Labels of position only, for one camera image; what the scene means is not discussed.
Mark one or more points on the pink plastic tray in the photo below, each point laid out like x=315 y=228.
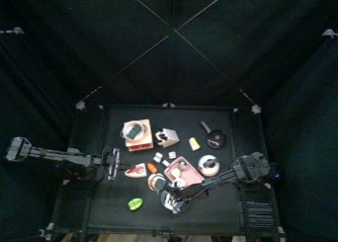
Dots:
x=188 y=173

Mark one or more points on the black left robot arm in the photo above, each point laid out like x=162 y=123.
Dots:
x=57 y=155

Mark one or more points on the pale pink toy food piece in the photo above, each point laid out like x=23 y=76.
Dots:
x=182 y=165

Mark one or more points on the black toy frying pan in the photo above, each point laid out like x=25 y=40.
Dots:
x=215 y=138

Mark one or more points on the yellow green toy corn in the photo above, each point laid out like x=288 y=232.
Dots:
x=176 y=172

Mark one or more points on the orange toy carrot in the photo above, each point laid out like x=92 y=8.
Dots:
x=153 y=168

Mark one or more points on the green toy leaf vegetable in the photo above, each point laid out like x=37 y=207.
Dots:
x=136 y=203

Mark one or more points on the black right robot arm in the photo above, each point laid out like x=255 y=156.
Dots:
x=251 y=167

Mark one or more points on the orange wooden toy stove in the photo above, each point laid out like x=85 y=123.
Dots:
x=138 y=135

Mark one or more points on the white toy kettle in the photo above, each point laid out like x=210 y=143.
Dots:
x=209 y=165

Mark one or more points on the grey metal frame bracket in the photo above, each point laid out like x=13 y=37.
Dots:
x=329 y=33
x=168 y=105
x=81 y=104
x=48 y=232
x=17 y=31
x=256 y=108

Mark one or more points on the yellow toy cheese wedge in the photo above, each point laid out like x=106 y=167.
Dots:
x=194 y=144

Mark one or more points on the silver toy pot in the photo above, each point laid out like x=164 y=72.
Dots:
x=134 y=131

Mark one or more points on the orange rimmed toy plate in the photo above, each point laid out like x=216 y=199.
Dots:
x=157 y=181

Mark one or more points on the white toy toaster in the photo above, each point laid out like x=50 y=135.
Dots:
x=168 y=137

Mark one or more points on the red white toy watermelon slice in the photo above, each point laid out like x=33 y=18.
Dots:
x=137 y=171

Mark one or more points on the clear plastic measuring cup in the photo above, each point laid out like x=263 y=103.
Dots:
x=169 y=202

